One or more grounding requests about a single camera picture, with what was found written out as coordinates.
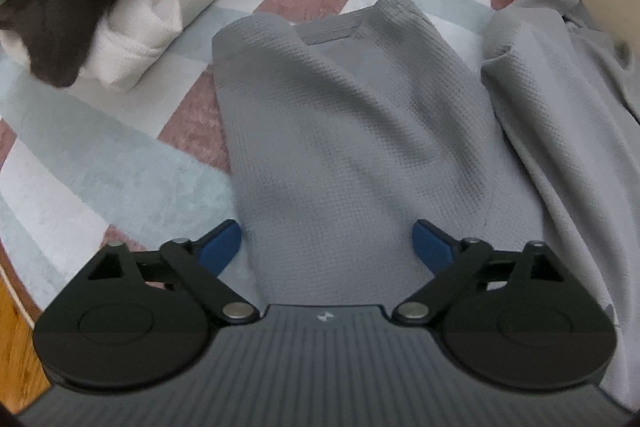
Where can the folded cream garment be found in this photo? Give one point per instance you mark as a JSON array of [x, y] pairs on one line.
[[150, 22]]

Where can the checked pink and grey rug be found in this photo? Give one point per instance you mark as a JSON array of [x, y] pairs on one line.
[[125, 157]]

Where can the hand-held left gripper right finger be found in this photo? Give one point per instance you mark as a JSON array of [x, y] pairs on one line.
[[430, 244]]

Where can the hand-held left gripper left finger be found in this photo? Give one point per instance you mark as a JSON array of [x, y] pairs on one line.
[[222, 247]]

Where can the grey waffle-knit shirt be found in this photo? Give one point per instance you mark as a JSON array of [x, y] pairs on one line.
[[360, 132]]

